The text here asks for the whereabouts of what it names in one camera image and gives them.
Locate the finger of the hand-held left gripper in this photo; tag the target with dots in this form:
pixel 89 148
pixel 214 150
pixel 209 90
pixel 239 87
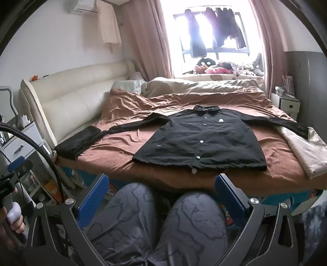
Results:
pixel 19 166

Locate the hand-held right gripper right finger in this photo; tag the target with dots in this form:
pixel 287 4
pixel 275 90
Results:
pixel 230 202

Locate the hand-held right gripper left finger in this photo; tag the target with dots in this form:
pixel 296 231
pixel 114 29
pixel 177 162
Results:
pixel 93 202

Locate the black button shirt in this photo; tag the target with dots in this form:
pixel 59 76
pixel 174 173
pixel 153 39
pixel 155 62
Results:
pixel 204 143

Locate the person's left hand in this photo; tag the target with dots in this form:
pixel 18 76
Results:
pixel 18 226

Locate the white drawer cabinet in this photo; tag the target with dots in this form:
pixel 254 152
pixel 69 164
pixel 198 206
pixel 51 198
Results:
pixel 21 143

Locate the person's left leg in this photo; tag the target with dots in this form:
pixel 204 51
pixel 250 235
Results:
pixel 122 225

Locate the person's leg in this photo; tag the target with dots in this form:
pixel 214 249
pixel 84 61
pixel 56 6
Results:
pixel 194 225
pixel 122 225

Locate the person's right leg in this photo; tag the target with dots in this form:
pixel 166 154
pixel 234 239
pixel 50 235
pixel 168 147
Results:
pixel 194 225

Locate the brown bed sheet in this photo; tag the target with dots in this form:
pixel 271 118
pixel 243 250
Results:
pixel 115 153

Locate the folded black garment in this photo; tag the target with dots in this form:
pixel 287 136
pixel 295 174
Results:
pixel 76 143

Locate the white framed mirror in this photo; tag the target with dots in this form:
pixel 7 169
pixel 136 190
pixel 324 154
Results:
pixel 9 97

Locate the cream leather headboard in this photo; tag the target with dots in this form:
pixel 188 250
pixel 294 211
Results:
pixel 66 102

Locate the grey shaggy rug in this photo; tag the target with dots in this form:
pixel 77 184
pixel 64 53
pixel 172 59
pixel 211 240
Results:
pixel 315 227

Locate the folded white blanket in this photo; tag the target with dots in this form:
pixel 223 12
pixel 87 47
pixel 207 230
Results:
pixel 306 153

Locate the white nightstand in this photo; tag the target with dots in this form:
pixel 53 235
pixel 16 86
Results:
pixel 287 106

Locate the pale patterned pillow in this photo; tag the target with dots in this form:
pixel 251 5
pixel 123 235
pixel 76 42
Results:
pixel 127 86

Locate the beige duvet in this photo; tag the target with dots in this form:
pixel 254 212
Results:
pixel 194 85

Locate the pink plush toy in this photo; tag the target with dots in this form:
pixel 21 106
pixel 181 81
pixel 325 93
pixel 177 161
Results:
pixel 219 70

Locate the black plush toy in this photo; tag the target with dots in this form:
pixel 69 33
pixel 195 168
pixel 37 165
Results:
pixel 205 62

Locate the pink curtain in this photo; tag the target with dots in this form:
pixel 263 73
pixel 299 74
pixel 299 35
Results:
pixel 150 38
pixel 265 46

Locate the beige hanging cloth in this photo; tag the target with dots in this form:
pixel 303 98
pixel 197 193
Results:
pixel 108 28

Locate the dark hanging garment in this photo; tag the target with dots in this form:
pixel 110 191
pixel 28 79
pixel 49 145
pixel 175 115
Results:
pixel 195 38
pixel 213 28
pixel 235 28

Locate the white air conditioner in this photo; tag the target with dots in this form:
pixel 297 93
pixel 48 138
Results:
pixel 85 6

